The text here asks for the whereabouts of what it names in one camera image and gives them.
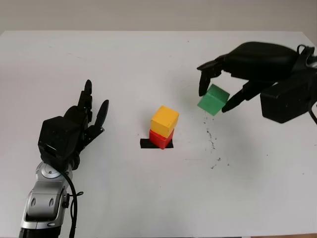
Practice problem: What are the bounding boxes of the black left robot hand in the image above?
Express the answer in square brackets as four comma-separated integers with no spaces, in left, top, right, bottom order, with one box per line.
[63,79,109,171]

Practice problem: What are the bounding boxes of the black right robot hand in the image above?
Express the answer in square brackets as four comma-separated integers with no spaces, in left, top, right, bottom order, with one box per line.
[197,41,298,114]

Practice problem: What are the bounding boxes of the green wooden cube block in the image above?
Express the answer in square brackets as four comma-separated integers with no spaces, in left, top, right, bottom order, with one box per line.
[197,84,230,117]

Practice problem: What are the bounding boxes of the red wooden cube block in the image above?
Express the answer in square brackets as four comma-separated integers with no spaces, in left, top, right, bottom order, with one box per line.
[149,128,175,150]

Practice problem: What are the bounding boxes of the yellow wooden cube block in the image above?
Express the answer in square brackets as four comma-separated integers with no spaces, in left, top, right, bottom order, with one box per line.
[150,105,180,138]

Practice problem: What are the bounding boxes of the black tape strip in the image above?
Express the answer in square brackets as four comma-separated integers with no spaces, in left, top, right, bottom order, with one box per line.
[140,138,174,149]

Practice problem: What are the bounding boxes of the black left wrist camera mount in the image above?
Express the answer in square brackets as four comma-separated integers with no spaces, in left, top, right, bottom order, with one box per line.
[38,116,84,172]

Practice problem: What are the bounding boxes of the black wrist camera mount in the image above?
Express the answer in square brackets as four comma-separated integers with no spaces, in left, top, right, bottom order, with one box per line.
[260,46,317,124]
[38,116,84,172]

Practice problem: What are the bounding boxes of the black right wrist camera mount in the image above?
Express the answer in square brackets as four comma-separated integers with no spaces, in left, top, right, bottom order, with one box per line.
[260,46,317,124]

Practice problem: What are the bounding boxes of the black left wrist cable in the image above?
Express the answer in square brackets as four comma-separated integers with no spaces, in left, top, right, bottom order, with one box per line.
[60,171,84,238]

